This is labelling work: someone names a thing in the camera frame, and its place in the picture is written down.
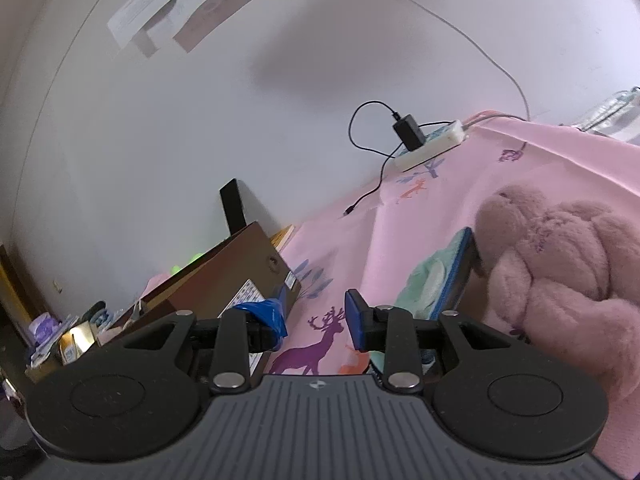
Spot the mint green cloth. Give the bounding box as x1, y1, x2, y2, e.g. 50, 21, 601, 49
369, 239, 467, 376

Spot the brown cardboard box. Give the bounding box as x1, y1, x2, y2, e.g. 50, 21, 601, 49
103, 222, 302, 350

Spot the yellow book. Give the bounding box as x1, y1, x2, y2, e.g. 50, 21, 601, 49
270, 226, 296, 252

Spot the green yellow plush toy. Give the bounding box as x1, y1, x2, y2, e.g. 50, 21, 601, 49
170, 252, 203, 275

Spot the pink plush bunny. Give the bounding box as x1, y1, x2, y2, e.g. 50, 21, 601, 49
474, 185, 639, 401

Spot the white power strip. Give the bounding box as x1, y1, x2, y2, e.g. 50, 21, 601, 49
394, 120, 465, 171

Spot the black phone on stand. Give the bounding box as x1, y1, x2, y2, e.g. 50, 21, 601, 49
219, 179, 246, 236

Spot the black charger plug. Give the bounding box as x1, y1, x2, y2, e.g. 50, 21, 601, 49
393, 113, 425, 152

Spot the yellow white carton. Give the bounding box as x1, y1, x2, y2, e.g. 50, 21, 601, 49
58, 321, 99, 365

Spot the purple plastic bag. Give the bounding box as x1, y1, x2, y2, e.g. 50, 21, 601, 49
28, 312, 61, 348

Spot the grey wall wire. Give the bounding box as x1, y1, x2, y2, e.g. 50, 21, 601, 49
354, 0, 532, 123

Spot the black charging cable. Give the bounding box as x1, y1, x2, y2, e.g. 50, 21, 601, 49
342, 98, 452, 218

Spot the papers taped on wall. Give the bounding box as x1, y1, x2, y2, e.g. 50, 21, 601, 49
107, 0, 253, 58

